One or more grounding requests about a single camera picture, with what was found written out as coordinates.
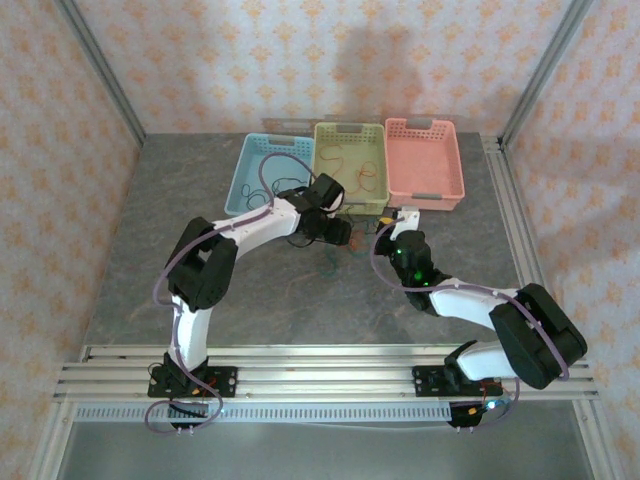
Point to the aluminium mounting rail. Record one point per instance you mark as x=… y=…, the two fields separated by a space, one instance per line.
x=325 y=375

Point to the grey metal shelf panel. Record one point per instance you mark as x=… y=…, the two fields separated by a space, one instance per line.
x=325 y=450

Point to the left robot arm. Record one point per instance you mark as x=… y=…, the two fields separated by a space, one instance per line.
x=260 y=225

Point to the aluminium frame post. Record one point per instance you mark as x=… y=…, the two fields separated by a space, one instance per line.
x=100 y=65
x=545 y=65

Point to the green perforated plastic basket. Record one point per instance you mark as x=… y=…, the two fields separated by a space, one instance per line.
x=350 y=145

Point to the blue perforated plastic basket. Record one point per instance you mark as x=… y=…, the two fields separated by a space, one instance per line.
x=250 y=165

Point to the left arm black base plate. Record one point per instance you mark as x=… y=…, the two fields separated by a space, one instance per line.
x=227 y=382

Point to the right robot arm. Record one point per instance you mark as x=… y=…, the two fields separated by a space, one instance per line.
x=465 y=305

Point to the pink perforated plastic basket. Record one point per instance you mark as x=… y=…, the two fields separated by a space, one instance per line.
x=425 y=165

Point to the aluminium side rail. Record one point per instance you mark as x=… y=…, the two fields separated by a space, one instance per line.
x=505 y=200

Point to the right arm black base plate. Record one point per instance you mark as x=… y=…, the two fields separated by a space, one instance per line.
x=425 y=382

